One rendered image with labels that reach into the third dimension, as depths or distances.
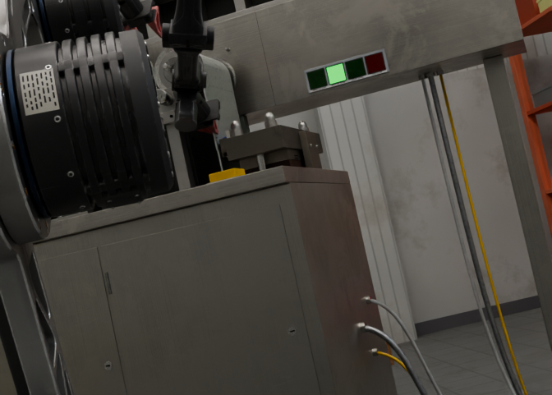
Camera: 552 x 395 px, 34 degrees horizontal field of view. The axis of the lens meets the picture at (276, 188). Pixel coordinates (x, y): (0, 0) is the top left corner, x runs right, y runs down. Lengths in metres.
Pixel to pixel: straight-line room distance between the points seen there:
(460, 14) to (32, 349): 1.91
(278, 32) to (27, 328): 1.90
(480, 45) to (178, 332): 1.17
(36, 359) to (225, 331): 1.20
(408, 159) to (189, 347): 3.83
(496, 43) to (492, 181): 3.43
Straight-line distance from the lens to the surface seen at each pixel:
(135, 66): 0.90
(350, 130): 5.67
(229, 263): 2.17
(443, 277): 5.90
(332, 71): 2.71
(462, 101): 6.04
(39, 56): 0.93
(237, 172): 2.17
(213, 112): 2.40
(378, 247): 5.64
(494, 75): 2.80
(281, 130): 2.36
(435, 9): 2.69
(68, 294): 2.36
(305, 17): 2.77
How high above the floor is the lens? 0.71
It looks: 4 degrees up
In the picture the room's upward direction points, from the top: 12 degrees counter-clockwise
